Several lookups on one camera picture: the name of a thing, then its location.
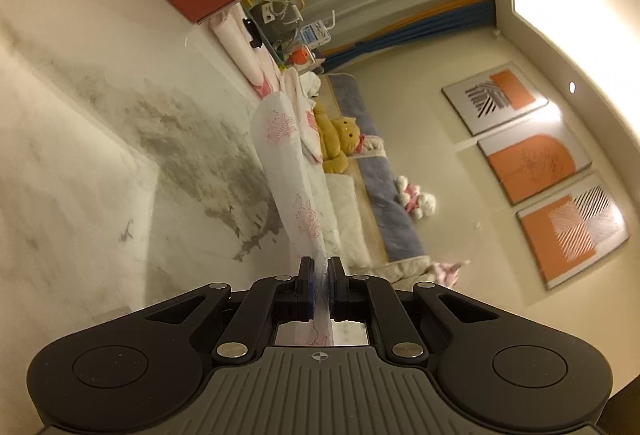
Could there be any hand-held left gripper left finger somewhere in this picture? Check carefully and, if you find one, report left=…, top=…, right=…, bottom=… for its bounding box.
left=142, top=256, right=317, bottom=361

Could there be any folded white pink bag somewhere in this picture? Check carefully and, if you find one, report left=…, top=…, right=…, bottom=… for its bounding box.
left=209, top=10, right=271, bottom=86

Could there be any green orange toy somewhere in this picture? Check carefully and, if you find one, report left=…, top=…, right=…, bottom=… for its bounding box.
left=280, top=42, right=313, bottom=71

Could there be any milk carton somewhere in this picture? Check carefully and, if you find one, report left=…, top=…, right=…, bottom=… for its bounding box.
left=297, top=18, right=333, bottom=51

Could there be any wall picture orange arch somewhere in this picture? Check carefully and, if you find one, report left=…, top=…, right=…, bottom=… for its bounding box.
left=476, top=134, right=593, bottom=206

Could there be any folded pink bag red print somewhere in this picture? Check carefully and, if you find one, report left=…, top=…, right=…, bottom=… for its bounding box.
left=277, top=68, right=323, bottom=163

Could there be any blue curtain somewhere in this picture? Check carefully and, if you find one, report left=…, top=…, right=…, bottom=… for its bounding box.
left=320, top=0, right=498, bottom=73

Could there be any wall picture striped square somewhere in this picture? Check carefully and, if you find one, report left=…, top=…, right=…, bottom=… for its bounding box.
left=516, top=172, right=631, bottom=292

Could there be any yellow cat plush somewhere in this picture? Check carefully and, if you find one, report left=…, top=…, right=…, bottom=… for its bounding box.
left=312, top=102, right=366, bottom=176

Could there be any blue-grey sofa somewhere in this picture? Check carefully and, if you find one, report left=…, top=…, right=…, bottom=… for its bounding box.
left=320, top=72, right=441, bottom=266

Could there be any pink elephant plush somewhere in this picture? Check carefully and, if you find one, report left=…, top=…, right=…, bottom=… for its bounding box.
left=432, top=257, right=473, bottom=288

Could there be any black strap loop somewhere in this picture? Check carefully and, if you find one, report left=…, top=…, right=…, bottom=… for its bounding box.
left=241, top=16, right=265, bottom=50

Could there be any white pink-printed shopping bag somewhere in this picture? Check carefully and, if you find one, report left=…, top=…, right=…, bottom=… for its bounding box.
left=250, top=90, right=351, bottom=348

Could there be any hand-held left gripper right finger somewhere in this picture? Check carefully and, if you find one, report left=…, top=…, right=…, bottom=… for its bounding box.
left=327, top=256, right=501, bottom=361

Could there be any pink white bear plush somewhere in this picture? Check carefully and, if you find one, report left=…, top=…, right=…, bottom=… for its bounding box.
left=395, top=175, right=437, bottom=218

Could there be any beige pillow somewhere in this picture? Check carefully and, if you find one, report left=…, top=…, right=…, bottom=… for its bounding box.
left=325, top=175, right=373, bottom=266

